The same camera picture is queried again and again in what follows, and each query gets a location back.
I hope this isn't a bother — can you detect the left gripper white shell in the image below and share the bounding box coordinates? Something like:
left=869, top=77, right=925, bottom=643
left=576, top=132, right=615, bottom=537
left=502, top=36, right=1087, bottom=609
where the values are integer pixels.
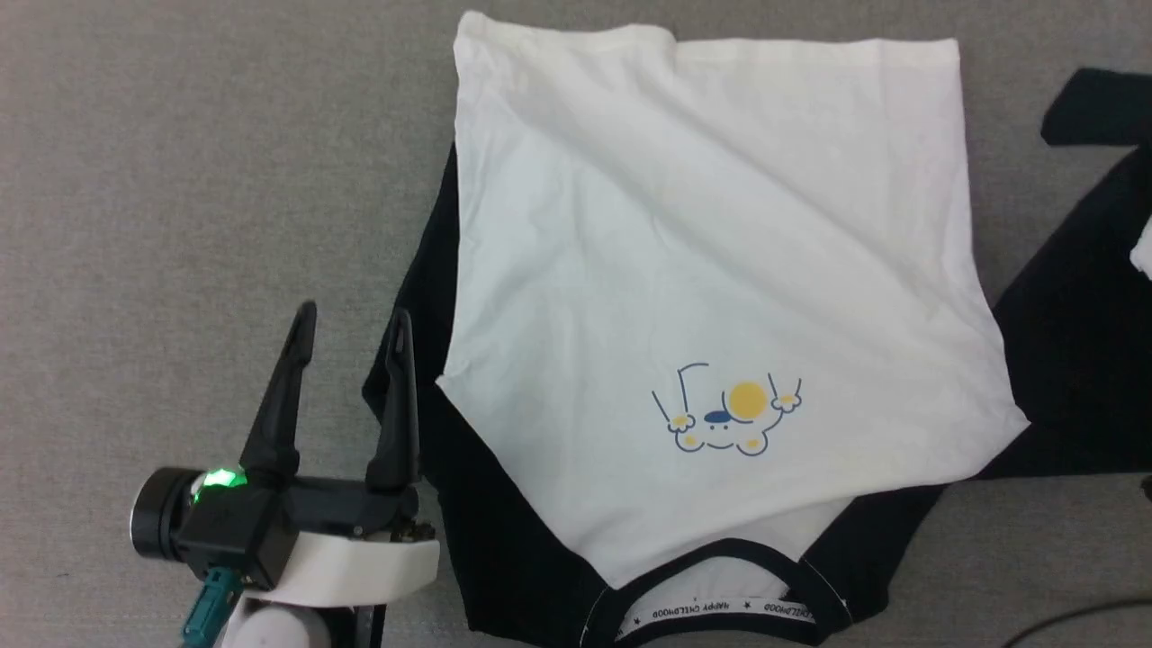
left=241, top=301, right=440, bottom=608

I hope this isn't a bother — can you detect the black and white raglan shirt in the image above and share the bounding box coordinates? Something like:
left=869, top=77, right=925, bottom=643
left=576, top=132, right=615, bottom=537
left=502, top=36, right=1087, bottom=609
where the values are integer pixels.
left=362, top=11, right=1152, bottom=648

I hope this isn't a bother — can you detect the left teal plug camera cable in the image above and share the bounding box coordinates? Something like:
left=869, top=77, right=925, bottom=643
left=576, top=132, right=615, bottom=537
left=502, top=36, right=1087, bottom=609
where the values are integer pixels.
left=180, top=567, right=244, bottom=648

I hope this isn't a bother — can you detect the teal plug camera cable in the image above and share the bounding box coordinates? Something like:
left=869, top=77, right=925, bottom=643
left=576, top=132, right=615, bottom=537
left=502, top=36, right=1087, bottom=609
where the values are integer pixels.
left=999, top=598, right=1152, bottom=648
left=180, top=567, right=244, bottom=648

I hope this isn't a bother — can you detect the right teal plug camera cable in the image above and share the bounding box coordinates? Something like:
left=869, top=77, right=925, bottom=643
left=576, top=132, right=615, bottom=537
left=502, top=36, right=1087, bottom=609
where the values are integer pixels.
left=999, top=598, right=1152, bottom=648

